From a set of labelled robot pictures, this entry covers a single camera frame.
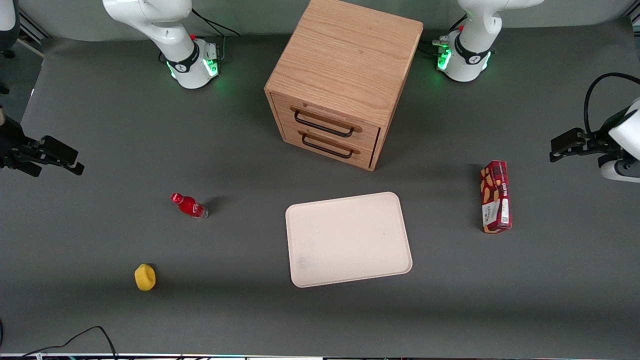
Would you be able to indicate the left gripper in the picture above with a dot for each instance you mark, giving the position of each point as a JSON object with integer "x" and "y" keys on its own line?
{"x": 593, "y": 143}

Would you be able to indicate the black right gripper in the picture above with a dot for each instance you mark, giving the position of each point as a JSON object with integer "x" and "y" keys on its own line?
{"x": 14, "y": 145}

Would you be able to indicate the red cookie box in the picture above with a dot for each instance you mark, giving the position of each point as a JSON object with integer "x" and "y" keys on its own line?
{"x": 495, "y": 197}

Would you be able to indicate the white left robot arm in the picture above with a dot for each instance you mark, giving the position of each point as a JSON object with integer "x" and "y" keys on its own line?
{"x": 467, "y": 55}

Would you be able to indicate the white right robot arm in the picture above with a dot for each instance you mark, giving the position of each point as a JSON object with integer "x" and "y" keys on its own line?
{"x": 165, "y": 25}

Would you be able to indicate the beige plastic tray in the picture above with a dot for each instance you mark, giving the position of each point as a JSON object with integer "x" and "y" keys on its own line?
{"x": 347, "y": 240}

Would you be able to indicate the small red soda bottle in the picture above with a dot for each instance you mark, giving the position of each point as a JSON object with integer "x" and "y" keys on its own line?
{"x": 191, "y": 206}

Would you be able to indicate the yellow lemon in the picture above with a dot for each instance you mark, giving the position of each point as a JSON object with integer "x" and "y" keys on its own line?
{"x": 145, "y": 277}

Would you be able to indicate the wooden drawer cabinet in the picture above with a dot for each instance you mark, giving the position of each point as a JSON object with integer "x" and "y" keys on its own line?
{"x": 345, "y": 55}

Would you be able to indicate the wooden drawer front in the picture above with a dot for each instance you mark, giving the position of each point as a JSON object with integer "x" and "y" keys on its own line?
{"x": 325, "y": 117}
{"x": 327, "y": 147}

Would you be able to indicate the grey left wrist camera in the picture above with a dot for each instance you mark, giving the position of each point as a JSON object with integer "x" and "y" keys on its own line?
{"x": 620, "y": 171}

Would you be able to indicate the aluminium frame rail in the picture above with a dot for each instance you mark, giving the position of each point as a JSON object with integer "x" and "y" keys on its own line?
{"x": 32, "y": 32}

